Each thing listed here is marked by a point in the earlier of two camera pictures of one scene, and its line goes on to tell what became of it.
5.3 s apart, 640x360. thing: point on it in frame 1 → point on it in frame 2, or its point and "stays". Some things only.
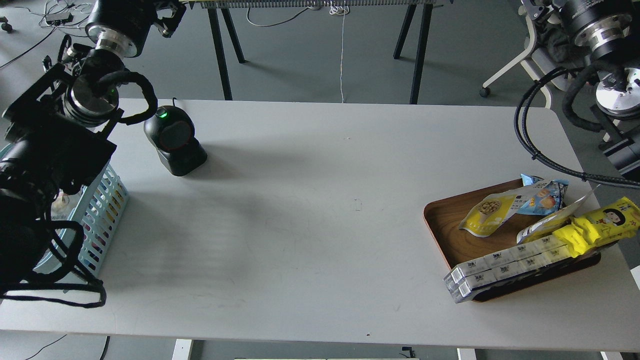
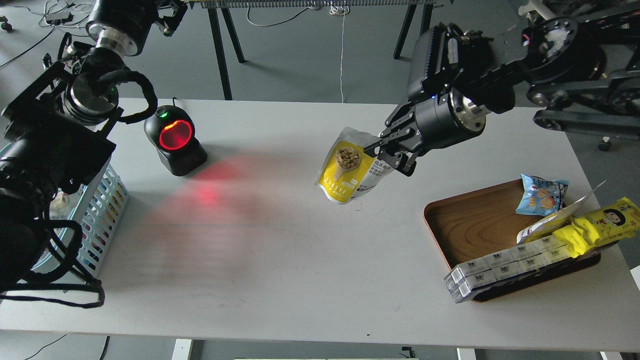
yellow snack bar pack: x=617 y=221 stays
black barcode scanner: x=170 y=130 stays
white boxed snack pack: x=503 y=264 stays
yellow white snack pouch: x=487 y=216 → x=347 y=172
